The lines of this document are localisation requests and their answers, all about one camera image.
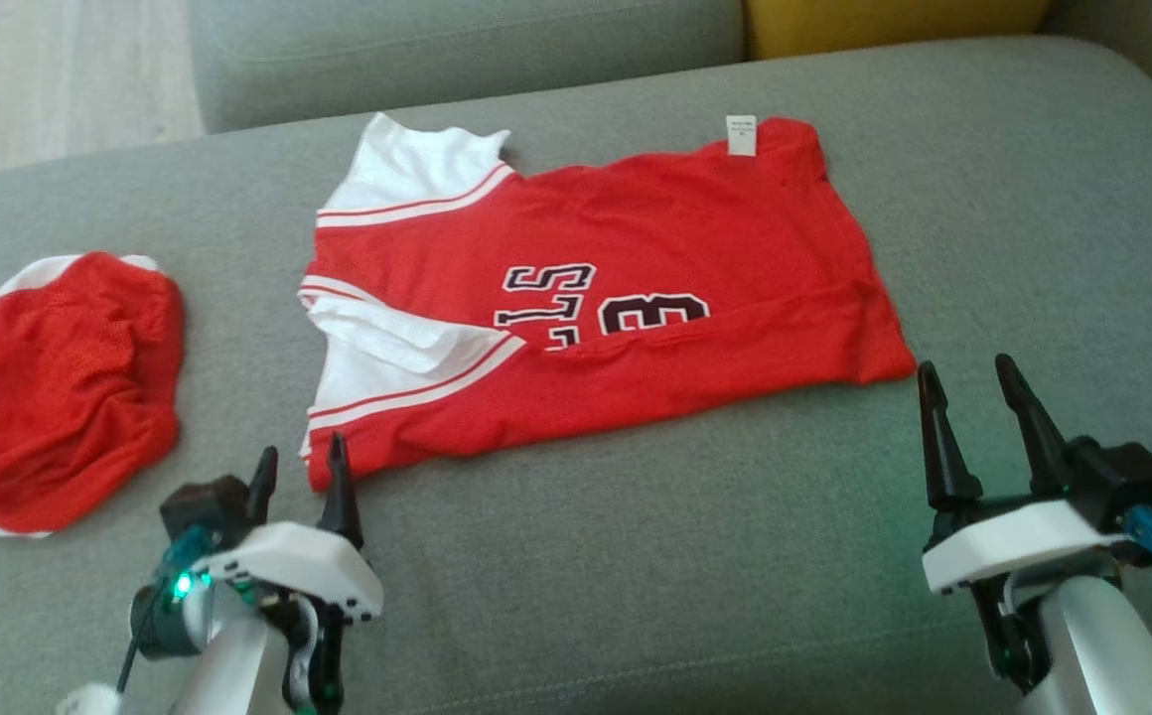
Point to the red mesh shorts white trim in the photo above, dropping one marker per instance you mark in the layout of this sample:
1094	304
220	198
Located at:
60	397

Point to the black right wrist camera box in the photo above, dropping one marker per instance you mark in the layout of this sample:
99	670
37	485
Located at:
1122	477

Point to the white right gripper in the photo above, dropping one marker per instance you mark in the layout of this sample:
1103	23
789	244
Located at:
1023	541

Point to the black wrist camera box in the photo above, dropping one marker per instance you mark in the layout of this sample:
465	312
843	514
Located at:
1122	477
204	504

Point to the red basketball jersey white sleeves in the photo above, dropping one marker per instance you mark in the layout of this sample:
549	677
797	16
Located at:
685	218

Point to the large grey sofa seat cushion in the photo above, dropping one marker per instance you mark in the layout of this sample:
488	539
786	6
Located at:
457	50

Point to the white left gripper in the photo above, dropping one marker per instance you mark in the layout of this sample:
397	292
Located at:
308	571

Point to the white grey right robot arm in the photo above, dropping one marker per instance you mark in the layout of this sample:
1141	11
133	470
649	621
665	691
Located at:
1102	645

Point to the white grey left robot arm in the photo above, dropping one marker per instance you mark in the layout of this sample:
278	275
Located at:
228	665

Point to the large yellow sofa back cushion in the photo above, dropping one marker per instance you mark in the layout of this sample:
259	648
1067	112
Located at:
884	22

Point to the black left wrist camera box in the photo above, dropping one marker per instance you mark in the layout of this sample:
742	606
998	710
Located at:
204	504

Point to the grey and yellow sofa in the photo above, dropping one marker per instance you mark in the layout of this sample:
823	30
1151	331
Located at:
636	576

